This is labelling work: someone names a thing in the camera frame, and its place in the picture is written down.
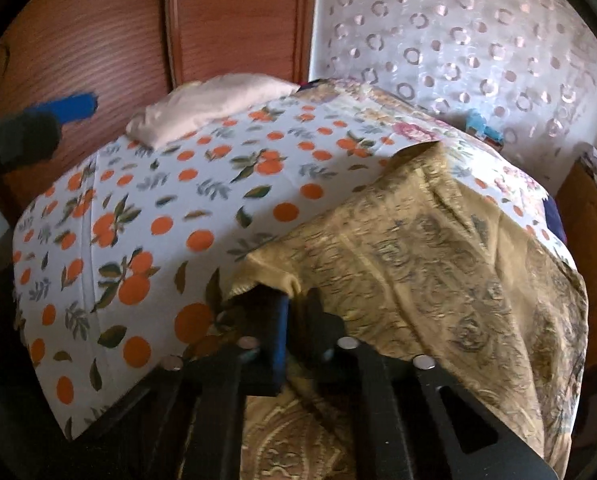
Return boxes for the navy blue blanket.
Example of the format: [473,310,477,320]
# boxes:
[542,194,571,248]

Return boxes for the blue plastic bag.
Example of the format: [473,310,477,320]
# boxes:
[464,109,506,153]

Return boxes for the orange fruit print bedsheet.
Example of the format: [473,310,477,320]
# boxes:
[12,91,579,442]

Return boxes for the pink floral quilt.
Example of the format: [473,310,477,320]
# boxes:
[298,78,554,206]

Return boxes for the white circle pattern curtain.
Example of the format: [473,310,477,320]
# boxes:
[308,0,597,196]

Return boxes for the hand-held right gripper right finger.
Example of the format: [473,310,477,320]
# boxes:
[308,289,560,480]

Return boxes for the large golden sunflower print cloth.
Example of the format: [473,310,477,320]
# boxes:
[223,142,590,480]

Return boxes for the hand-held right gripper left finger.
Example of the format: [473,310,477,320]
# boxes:
[143,292,290,480]

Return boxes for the wooden sideboard cabinet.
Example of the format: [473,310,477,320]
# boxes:
[555,160,597,366]

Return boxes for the beige pillow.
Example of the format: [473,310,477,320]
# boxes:
[125,74,300,150]

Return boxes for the wooden headboard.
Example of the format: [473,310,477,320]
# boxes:
[0,0,320,221]

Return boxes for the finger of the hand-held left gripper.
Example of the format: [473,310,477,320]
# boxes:
[0,90,100,182]

